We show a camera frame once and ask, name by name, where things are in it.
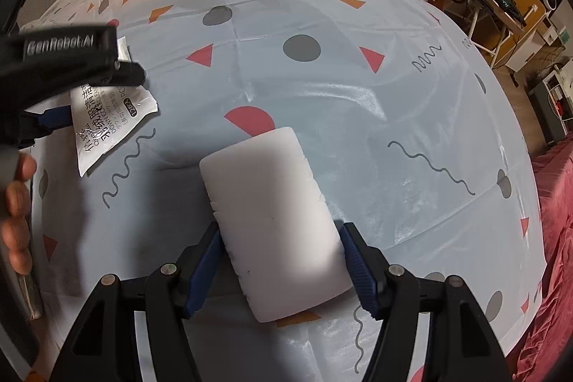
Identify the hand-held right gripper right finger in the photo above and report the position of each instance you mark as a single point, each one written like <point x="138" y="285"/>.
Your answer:
<point x="360" y="274"/>

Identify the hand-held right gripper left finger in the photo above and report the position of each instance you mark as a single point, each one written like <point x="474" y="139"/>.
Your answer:
<point x="203" y="279"/>

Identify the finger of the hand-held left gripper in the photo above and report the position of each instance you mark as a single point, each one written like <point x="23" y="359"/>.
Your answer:
<point x="132" y="74"/>
<point x="53" y="118"/>

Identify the white wipe sachet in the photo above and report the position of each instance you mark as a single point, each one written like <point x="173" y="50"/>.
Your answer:
<point x="107" y="127"/>

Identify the white sponge block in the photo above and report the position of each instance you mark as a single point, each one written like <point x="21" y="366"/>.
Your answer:
<point x="268" y="221"/>

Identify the person's left hand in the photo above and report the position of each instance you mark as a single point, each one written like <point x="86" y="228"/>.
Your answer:
<point x="18" y="239"/>

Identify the patterned plastic tablecloth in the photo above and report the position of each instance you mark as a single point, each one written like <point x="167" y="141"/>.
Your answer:
<point x="358" y="118"/>

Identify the pink quilt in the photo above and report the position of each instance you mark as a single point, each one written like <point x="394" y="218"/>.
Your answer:
<point x="555" y="274"/>

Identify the low grey shelf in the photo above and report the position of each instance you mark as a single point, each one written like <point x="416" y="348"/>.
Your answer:
<point x="553" y="109"/>

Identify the wooden board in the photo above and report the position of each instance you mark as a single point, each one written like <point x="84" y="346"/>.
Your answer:
<point x="532" y="28"/>

